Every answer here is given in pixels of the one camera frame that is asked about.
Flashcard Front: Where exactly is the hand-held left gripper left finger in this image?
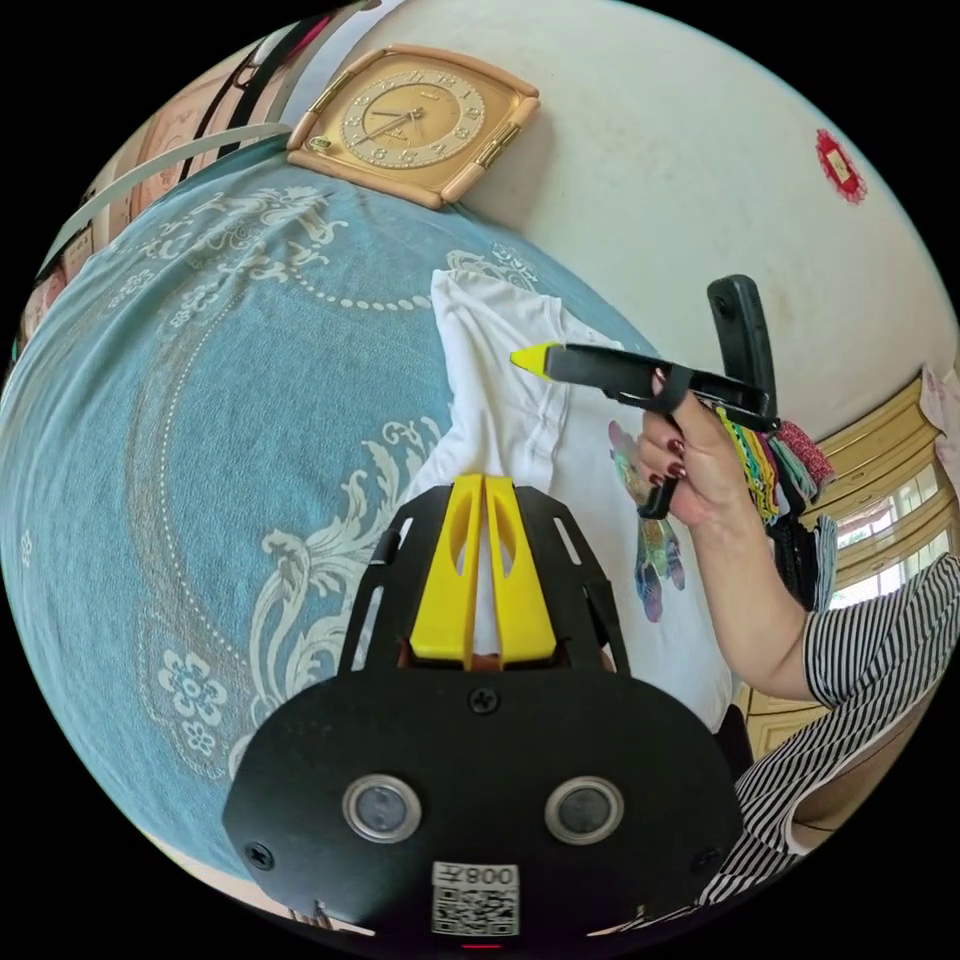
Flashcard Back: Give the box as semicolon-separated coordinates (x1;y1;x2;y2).
408;473;483;663

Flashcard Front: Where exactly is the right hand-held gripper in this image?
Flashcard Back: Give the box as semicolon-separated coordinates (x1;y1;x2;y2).
509;341;783;520

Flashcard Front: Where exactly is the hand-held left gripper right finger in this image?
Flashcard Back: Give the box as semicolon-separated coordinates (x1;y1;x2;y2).
483;475;559;667

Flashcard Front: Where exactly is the white patterned short-sleeve shirt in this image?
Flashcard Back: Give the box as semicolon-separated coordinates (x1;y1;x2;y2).
404;267;735;725

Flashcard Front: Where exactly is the person's right forearm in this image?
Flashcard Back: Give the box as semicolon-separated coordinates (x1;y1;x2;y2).
688;513;823;704

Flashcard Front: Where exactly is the bed with blue patterned quilt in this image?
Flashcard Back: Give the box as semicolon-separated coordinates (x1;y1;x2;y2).
0;159;665;883

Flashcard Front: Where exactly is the person's right hand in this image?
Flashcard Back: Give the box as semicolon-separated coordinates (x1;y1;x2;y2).
635;374;765;531

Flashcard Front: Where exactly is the gold square clock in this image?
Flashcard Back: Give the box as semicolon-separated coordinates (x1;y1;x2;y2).
286;42;542;211

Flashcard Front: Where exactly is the pile of clothes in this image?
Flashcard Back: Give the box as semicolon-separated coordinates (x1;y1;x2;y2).
716;404;840;610

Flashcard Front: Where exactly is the yellow wooden cupboard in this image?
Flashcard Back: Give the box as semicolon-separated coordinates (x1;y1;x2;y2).
738;373;950;759

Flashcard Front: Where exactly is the person's body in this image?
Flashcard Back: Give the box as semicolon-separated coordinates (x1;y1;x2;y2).
693;553;960;910

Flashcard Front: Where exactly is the red wall ornament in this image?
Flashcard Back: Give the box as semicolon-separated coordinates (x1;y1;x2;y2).
815;128;869;205

